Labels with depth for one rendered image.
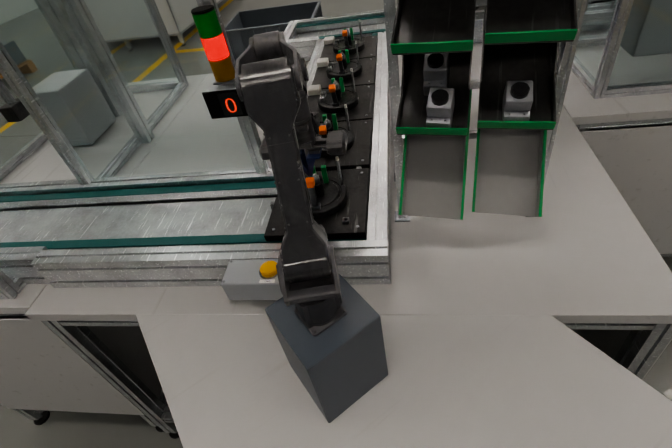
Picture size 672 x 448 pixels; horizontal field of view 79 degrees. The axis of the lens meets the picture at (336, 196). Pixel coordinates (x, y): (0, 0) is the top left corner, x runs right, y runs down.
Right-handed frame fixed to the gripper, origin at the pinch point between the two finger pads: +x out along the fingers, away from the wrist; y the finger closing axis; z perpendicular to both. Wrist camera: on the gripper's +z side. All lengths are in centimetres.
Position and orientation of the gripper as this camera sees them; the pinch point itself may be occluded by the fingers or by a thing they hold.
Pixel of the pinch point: (308, 163)
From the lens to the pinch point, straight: 91.5
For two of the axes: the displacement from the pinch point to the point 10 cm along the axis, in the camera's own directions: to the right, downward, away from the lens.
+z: 1.0, -6.6, 7.5
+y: -9.8, 0.5, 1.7
